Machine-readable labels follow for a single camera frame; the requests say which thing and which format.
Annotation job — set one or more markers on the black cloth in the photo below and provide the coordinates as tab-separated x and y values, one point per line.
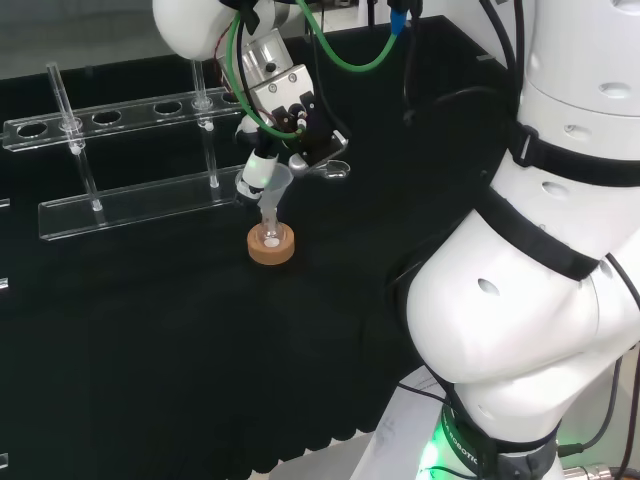
150	340

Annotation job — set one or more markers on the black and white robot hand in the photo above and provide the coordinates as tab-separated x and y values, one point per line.
295	125

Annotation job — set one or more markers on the clear round-bottom flask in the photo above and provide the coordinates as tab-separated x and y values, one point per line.
271	235

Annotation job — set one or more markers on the clear plastic funnel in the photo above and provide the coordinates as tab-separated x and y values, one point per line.
275	192

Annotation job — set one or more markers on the clear funnel stand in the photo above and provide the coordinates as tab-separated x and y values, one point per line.
125	200

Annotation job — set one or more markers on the clear cloth clip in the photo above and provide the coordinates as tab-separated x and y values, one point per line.
3	283
3	460

